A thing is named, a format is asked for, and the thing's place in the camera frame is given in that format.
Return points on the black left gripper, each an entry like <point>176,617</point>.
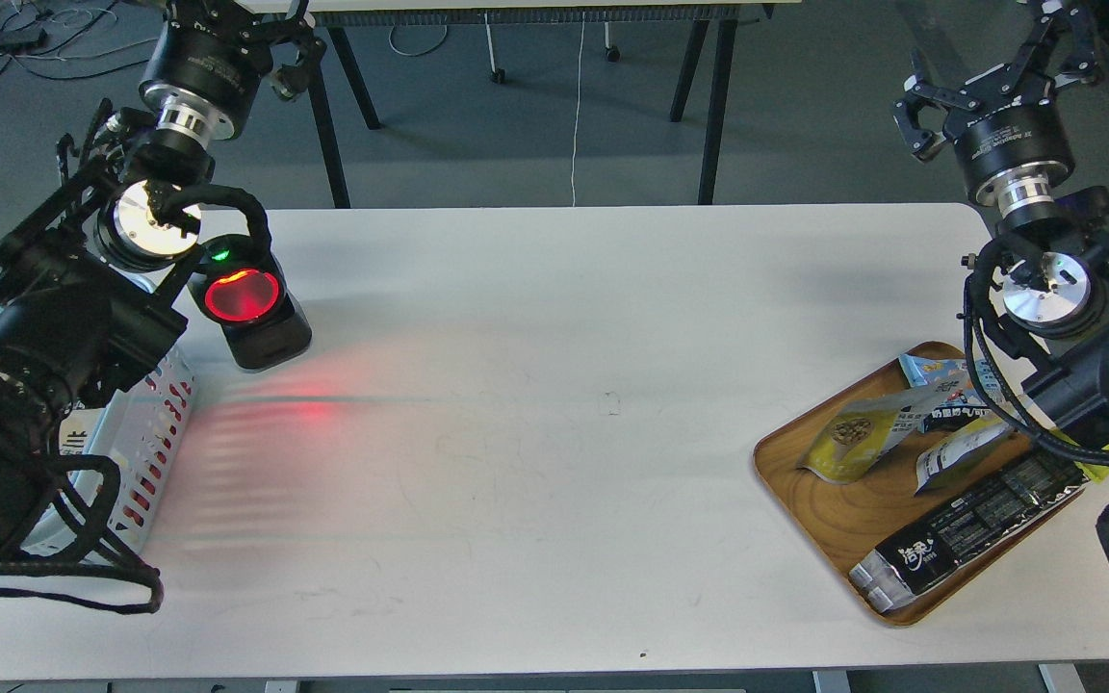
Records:
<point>212,57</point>

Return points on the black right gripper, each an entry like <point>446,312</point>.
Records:
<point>992,131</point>

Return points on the yellow white snack pouch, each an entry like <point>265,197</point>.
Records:
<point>863,431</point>

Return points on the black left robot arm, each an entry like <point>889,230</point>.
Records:
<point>89,279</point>

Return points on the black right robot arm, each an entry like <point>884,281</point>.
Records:
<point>1039,289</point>

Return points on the light blue plastic basket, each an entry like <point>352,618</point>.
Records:
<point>141,431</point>

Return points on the yellow cartoon snack packet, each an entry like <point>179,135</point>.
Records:
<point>1095,472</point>

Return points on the white navy snack pouch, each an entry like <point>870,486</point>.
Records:
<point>958,453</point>

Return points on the snack packs inside basket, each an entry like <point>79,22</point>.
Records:
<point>78,428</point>

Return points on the long black snack pack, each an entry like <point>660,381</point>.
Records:
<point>937,546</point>

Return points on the black barcode scanner red window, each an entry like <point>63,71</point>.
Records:
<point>248,298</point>

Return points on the black power adapter on floor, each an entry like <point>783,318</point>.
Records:
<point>22,40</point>

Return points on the wooden tray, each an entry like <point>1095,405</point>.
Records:
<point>846,521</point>

